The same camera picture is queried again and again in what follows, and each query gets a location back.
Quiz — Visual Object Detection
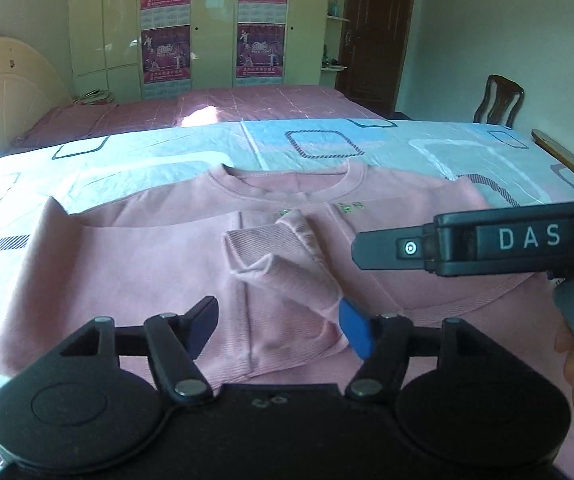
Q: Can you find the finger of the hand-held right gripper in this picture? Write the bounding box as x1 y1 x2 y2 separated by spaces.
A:
351 224 438 272

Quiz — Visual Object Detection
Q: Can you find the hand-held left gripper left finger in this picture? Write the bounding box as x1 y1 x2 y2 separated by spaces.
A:
59 296 218 407

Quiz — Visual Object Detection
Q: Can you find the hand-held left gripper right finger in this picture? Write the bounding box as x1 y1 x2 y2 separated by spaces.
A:
338 298 472 402

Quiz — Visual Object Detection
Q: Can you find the pink sweatshirt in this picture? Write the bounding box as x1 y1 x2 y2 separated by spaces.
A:
0 162 574 463

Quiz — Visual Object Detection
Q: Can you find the dark wooden chair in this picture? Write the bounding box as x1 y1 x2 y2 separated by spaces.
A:
473 74 526 127

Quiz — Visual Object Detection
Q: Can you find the light blue patterned bed sheet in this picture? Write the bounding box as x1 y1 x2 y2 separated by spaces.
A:
0 117 574 480

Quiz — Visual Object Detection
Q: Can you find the pink bed cover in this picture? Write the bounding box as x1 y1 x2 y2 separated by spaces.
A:
4 84 388 155

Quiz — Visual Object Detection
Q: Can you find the dark wooden door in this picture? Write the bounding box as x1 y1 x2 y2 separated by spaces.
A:
338 0 418 117

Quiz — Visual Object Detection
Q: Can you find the cream corner shelf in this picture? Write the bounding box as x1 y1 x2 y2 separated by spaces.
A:
319 0 356 87

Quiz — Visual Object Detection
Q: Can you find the stack of books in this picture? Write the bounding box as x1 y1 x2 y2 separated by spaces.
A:
73 88 118 107

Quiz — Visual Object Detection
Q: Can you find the cream glossy wardrobe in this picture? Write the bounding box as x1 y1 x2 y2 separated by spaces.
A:
68 0 355 102

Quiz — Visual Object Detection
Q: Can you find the cream round headboard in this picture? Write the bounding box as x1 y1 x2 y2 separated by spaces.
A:
0 36 75 163

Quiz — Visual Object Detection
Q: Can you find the wooden bed frame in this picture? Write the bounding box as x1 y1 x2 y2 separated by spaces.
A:
531 129 574 192

